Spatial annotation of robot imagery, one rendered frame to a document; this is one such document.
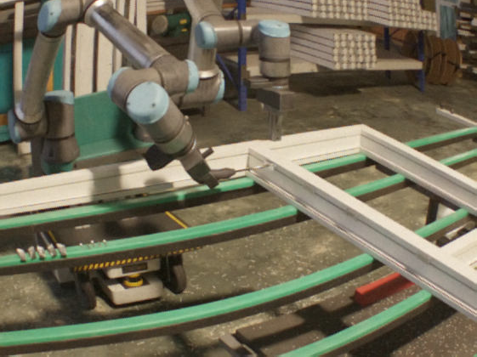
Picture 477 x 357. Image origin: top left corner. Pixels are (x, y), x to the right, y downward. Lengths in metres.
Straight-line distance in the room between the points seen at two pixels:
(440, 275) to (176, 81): 0.83
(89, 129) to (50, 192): 1.01
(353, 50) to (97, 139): 3.78
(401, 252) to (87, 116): 1.66
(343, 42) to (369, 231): 4.59
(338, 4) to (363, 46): 0.50
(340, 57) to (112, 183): 4.41
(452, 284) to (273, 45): 0.96
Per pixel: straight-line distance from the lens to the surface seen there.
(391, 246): 1.33
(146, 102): 1.38
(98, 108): 2.61
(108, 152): 2.50
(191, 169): 1.51
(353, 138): 2.03
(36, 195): 1.64
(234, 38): 1.86
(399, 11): 6.20
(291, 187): 1.66
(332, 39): 5.79
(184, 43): 5.34
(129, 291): 2.67
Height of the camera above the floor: 1.50
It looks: 19 degrees down
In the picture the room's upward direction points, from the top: straight up
